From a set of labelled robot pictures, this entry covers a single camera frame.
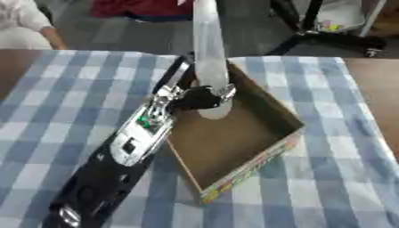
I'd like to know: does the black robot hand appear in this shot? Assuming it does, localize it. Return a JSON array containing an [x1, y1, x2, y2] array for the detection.
[[169, 83, 239, 111]]

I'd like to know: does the cardboard box with brown inside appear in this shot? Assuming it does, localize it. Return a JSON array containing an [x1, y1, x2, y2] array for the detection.
[[151, 52, 305, 206]]

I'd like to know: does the red bag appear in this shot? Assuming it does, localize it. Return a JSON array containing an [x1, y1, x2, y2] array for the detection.
[[88, 0, 195, 23]]

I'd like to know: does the black tripod stand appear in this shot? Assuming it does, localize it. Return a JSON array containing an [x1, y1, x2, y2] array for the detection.
[[265, 0, 390, 58]]

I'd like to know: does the white container with colourful items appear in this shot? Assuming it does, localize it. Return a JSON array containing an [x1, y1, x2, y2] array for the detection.
[[313, 0, 390, 37]]

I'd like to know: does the person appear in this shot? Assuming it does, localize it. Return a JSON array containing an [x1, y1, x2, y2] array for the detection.
[[0, 0, 69, 51]]

